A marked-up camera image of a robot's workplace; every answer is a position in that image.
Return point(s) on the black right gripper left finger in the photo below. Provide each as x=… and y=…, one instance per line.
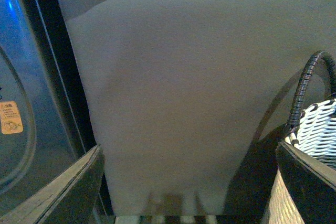
x=69, y=198

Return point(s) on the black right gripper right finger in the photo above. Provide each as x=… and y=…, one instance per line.
x=311, y=184

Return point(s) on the grey front-load washing machine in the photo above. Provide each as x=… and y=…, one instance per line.
x=39, y=73

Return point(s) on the black white woven basket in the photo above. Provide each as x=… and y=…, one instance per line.
x=315, y=137

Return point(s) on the orange warning sticker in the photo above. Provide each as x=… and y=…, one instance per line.
x=11, y=121

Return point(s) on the grey sofa side panel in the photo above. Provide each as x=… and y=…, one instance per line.
x=188, y=97

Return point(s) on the black basket handle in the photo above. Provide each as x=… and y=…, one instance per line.
x=299, y=96

